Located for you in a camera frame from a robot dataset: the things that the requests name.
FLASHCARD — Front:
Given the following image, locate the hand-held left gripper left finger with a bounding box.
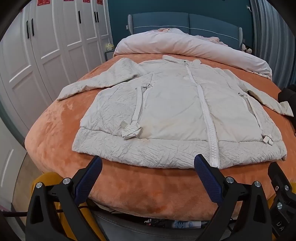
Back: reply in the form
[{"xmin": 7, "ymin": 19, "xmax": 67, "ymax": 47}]
[{"xmin": 25, "ymin": 156, "xmax": 103, "ymax": 241}]

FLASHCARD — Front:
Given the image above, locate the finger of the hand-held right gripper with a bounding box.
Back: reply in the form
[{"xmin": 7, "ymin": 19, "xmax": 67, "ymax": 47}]
[{"xmin": 268, "ymin": 162, "xmax": 296, "ymax": 209}]

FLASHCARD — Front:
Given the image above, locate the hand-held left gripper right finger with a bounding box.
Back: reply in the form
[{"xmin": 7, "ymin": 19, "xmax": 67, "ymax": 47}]
[{"xmin": 194, "ymin": 153, "xmax": 272, "ymax": 241}]

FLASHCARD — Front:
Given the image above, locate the cream quilted zip jacket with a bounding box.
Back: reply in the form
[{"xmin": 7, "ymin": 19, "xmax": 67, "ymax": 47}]
[{"xmin": 57, "ymin": 55, "xmax": 294, "ymax": 169}]

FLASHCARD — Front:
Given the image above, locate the white power strip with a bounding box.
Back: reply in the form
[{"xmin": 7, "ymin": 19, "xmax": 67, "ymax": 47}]
[{"xmin": 171, "ymin": 220, "xmax": 201, "ymax": 229}]

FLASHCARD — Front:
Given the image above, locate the orange plush blanket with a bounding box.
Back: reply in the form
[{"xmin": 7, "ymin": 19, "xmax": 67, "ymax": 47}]
[{"xmin": 24, "ymin": 54, "xmax": 296, "ymax": 220}]

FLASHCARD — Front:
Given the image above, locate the dark cloth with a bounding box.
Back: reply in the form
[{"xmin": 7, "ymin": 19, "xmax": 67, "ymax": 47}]
[{"xmin": 277, "ymin": 85, "xmax": 296, "ymax": 103}]

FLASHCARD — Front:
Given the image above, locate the grey curtain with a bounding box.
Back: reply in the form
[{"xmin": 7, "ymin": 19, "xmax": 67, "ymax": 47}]
[{"xmin": 250, "ymin": 0, "xmax": 296, "ymax": 90}]

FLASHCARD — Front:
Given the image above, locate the pink duvet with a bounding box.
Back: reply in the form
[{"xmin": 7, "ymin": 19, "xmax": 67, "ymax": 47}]
[{"xmin": 113, "ymin": 28, "xmax": 273, "ymax": 80}]

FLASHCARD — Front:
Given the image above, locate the white panelled wardrobe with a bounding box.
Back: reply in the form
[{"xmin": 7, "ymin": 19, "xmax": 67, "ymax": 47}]
[{"xmin": 0, "ymin": 0, "xmax": 114, "ymax": 209}]

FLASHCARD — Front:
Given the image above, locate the blue padded headboard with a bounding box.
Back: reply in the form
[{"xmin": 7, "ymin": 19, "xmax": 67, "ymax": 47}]
[{"xmin": 127, "ymin": 12, "xmax": 243, "ymax": 50}]

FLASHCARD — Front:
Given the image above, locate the black cable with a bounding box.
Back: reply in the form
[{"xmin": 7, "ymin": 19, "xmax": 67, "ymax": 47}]
[{"xmin": 0, "ymin": 209, "xmax": 30, "ymax": 218}]

